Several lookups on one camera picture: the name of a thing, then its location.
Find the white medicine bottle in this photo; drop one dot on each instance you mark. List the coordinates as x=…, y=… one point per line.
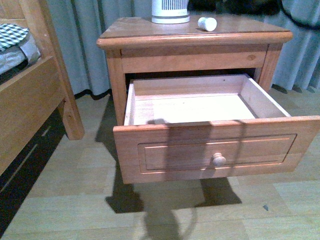
x=207, y=23

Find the wooden nightstand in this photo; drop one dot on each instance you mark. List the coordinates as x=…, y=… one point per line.
x=137, y=45

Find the wooden drawer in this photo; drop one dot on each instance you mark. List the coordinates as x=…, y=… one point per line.
x=190, y=128

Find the grey pleated curtain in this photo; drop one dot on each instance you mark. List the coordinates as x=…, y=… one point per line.
x=79, y=23

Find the white cylindrical air purifier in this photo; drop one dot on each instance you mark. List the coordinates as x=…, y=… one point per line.
x=170, y=11

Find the checkered grey bedding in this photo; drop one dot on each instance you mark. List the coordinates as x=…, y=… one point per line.
x=17, y=45

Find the wooden bed frame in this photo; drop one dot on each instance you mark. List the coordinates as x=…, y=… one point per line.
x=29, y=97

